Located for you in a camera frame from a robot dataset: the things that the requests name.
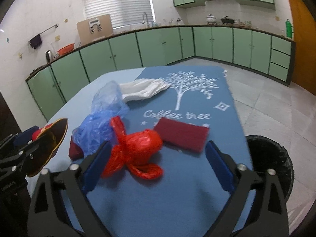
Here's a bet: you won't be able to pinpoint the blue plastic bag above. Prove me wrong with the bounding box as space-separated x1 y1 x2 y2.
72 81 129 156

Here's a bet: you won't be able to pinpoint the white tissue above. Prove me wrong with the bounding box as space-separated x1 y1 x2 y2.
119 78 171 103

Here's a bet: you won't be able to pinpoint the metal kettle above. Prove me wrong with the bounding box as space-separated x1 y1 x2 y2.
45 50 54 63

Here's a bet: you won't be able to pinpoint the green thermos bottle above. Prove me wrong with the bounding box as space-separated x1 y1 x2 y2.
285 19 293 39

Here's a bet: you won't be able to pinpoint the black wok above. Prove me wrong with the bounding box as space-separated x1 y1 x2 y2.
221 16 235 25

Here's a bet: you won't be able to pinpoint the brown wooden door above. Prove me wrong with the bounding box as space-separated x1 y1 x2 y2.
289 0 316 94

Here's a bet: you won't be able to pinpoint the dark red scouring pad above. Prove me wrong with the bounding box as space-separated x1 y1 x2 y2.
154 118 209 153

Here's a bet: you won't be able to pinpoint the orange plastic basin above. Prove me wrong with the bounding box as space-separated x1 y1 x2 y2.
57 43 74 56

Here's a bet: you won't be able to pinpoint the window blinds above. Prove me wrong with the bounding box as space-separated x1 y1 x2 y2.
83 0 155 28

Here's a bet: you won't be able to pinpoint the blue tree print tablecloth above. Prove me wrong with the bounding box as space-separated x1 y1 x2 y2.
48 65 252 236

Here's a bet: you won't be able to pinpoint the red plastic bag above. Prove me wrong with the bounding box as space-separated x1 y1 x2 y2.
101 116 163 180

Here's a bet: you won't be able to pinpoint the black trash bin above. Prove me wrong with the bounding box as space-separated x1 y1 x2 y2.
246 135 295 202

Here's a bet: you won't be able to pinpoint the cardboard box on counter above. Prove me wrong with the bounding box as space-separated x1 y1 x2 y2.
77 14 113 45

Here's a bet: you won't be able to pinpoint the white ceramic pot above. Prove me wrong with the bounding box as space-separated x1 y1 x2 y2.
206 14 217 25

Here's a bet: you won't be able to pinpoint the green lower kitchen cabinets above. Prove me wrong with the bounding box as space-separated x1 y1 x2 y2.
26 25 296 120

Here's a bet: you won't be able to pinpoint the dark towel on rail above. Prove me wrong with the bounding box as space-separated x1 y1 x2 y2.
29 34 42 50

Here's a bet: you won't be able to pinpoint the metal towel rail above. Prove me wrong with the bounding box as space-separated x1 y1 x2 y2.
39 24 59 35

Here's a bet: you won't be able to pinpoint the sink faucet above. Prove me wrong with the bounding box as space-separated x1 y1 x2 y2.
142 12 150 28

